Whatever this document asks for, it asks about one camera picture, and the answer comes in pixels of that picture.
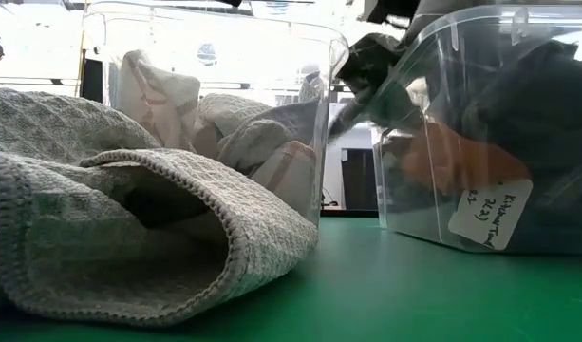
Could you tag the dark grey towel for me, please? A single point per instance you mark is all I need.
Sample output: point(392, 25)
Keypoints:
point(547, 119)
point(371, 62)

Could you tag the white towel with red stripes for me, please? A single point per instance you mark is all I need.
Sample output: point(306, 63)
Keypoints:
point(157, 95)

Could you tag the large grey waffle towel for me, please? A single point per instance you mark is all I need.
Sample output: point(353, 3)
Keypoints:
point(105, 123)

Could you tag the black cabinet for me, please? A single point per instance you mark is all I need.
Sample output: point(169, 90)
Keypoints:
point(359, 180)

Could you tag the clear plastic bin with label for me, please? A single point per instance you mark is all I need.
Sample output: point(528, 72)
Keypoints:
point(414, 214)

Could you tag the white handwritten bin label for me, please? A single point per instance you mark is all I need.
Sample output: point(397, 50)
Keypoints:
point(490, 214)

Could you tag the black standing panel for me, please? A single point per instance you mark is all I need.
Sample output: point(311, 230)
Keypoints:
point(93, 81)

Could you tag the black aluminium table frame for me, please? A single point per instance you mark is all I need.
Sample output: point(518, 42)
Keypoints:
point(347, 213)

